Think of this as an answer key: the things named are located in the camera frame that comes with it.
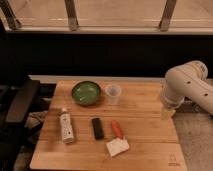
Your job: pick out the black rectangular block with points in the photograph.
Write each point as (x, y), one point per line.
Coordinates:
(97, 128)

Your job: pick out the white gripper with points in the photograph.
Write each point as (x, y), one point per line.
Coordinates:
(167, 113)

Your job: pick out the black office chair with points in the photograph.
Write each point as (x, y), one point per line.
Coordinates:
(13, 133)

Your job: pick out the white squeeze bottle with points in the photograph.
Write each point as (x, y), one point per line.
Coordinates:
(67, 134)

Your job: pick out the white folded cloth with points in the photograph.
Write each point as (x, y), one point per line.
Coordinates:
(117, 146)

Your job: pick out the clear plastic cup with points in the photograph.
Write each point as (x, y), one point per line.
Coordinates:
(113, 93)

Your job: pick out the green bowl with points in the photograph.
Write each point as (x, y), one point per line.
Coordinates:
(86, 93)

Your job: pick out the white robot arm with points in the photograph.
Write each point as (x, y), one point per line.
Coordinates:
(186, 81)

